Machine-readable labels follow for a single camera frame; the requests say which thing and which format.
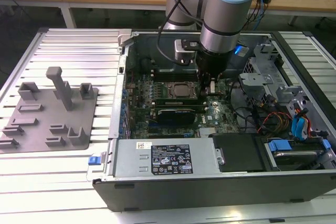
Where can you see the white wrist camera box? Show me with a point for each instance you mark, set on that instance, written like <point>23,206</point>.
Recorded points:
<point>183,53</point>

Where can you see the blue case latch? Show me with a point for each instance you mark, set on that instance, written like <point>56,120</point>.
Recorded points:
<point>94,161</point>

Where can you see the black RAM slot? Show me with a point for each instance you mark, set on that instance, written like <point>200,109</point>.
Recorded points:
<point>173,72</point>
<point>173,78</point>

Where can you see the green motherboard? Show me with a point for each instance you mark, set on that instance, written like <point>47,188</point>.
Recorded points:
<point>223,103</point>

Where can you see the CPU socket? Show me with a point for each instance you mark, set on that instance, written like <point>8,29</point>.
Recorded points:
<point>170,93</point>

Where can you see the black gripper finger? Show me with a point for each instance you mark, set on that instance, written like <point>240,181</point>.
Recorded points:
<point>214,85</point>
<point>204,87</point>

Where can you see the silver heat sink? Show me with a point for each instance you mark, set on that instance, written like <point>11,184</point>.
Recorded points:
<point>208,132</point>

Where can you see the black graphics card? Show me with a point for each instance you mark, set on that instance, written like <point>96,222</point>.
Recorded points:
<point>176,116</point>

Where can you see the silver power supply unit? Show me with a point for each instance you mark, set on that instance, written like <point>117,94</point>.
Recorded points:
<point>131,158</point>

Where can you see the grey metal drive cage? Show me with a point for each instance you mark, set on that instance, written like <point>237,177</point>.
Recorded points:
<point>262,66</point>

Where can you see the hard disk in blue carrier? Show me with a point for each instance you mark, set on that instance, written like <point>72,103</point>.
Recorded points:
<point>294,157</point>

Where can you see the black open PC case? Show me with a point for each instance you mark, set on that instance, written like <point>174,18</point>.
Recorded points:
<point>210,195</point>

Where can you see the grey parts rack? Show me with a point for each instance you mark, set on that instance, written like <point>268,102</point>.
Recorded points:
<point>65,129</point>

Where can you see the black plastic cover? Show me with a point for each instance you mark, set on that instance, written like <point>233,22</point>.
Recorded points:
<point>236,153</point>

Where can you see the silver CPU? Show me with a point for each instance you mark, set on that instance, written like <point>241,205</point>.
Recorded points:
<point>182,90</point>

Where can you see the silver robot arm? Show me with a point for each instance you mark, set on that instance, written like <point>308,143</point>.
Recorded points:
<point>223,24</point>

